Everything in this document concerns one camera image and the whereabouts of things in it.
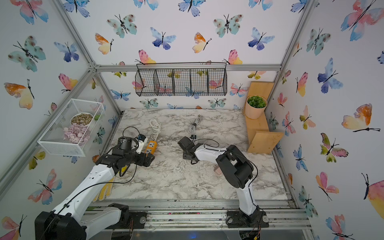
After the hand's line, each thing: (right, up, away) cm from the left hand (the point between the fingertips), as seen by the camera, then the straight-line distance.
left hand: (148, 153), depth 83 cm
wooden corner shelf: (+62, +7, +3) cm, 63 cm away
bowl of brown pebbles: (-26, +18, -12) cm, 34 cm away
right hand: (+22, -3, +13) cm, 25 cm away
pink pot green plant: (+65, +28, +17) cm, 73 cm away
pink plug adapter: (+39, -11, +6) cm, 41 cm away
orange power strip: (-3, +1, +14) cm, 14 cm away
